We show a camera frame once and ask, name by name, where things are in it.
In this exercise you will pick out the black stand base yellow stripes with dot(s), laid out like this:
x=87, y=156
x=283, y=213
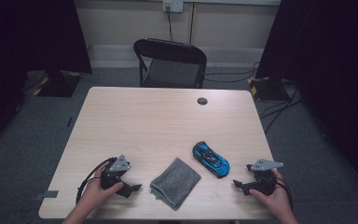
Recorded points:
x=59, y=85
x=267, y=90

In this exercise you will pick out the blue toy car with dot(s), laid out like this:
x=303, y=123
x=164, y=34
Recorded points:
x=211, y=159

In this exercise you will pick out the grey cloth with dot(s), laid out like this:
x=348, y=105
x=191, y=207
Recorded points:
x=175, y=183

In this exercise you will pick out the grey tape strip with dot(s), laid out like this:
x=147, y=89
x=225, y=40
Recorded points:
x=48, y=194

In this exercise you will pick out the person's right hand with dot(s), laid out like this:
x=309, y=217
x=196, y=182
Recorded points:
x=278, y=200

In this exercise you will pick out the person's left hand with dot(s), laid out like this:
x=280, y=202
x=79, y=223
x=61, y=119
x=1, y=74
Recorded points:
x=94, y=196

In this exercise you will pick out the small black floor object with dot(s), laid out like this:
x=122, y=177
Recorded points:
x=70, y=121

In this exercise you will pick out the white wall socket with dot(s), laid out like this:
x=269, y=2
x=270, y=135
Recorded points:
x=173, y=5

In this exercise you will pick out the black folding chair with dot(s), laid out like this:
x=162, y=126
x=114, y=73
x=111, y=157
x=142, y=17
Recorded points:
x=171, y=73

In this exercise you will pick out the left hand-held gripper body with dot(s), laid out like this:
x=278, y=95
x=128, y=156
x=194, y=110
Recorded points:
x=118, y=166

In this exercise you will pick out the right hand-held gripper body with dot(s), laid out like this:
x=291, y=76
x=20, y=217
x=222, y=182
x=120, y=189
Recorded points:
x=264, y=182

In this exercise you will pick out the black table grommet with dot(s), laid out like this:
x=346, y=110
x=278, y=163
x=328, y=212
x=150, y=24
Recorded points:
x=202, y=101

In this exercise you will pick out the black curtain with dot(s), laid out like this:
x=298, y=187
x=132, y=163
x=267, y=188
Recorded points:
x=28, y=37
x=332, y=62

